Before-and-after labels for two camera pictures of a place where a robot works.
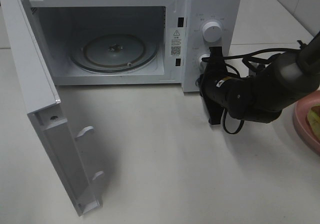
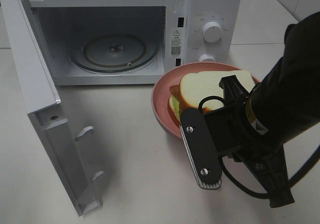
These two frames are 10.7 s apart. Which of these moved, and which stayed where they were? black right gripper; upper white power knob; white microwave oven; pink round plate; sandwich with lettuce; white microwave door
Moved: black right gripper; sandwich with lettuce; pink round plate
Stayed: upper white power knob; white microwave oven; white microwave door
